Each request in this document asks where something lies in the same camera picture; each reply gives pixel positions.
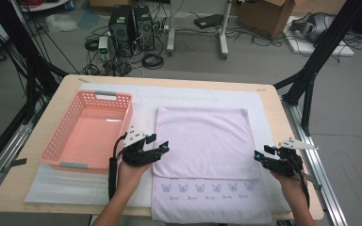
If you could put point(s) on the clear plastic bag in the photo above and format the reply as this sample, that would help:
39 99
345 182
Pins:
59 22

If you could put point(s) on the grey rounded device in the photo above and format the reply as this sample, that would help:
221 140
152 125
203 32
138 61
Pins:
314 26

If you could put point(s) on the black metal frame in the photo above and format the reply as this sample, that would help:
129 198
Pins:
320 47
19 37

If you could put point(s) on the white power supply box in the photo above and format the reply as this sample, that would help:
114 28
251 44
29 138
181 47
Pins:
103 47

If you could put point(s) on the person's right hand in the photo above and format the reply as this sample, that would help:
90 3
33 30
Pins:
290 188

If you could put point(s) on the white foam mat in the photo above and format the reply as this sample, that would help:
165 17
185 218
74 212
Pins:
169 97

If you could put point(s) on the person's left hand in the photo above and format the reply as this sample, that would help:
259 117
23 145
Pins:
128 179

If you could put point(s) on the black flat device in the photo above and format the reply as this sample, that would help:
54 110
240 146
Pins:
209 21

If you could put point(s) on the white flat board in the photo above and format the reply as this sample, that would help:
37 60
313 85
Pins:
304 47

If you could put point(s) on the black computer tower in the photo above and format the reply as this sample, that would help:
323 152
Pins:
121 31
144 28

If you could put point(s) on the pink perforated plastic basket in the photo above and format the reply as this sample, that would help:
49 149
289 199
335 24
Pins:
88 141

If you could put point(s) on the lilac towel with cat print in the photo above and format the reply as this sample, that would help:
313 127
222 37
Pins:
207 141

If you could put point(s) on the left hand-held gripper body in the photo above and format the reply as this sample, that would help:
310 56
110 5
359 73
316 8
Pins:
136 155

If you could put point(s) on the grey metal bracket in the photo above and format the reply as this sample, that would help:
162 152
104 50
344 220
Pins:
17 162
315 183

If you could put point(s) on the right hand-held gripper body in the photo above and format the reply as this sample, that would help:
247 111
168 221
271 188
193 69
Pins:
284 163

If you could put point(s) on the brown cardboard box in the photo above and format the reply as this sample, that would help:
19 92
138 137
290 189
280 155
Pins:
264 19

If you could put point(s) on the aluminium rail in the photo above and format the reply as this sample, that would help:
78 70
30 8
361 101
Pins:
19 135
311 125

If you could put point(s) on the white metal stand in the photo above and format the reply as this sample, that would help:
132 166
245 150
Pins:
170 31

